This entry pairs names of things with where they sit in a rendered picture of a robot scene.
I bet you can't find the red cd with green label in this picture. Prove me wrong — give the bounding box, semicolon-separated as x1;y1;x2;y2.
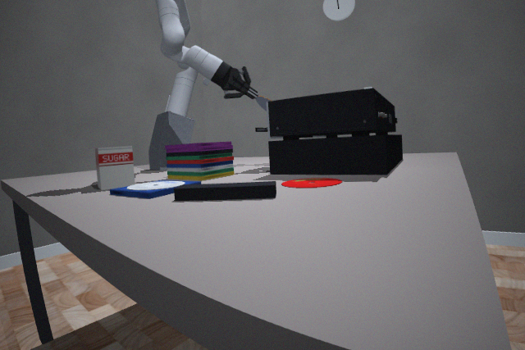
281;178;342;188

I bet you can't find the black flat bar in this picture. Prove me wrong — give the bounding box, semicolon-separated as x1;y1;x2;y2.
174;181;276;201

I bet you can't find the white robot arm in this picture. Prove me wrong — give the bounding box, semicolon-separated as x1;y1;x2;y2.
155;0;223;117

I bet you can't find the orange cd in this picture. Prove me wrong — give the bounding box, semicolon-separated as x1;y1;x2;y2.
256;96;271;111

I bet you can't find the silver cd disc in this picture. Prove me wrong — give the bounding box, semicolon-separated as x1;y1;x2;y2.
127;181;185;190

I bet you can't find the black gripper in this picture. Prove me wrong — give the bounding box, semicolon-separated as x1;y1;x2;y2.
211;62;259;99

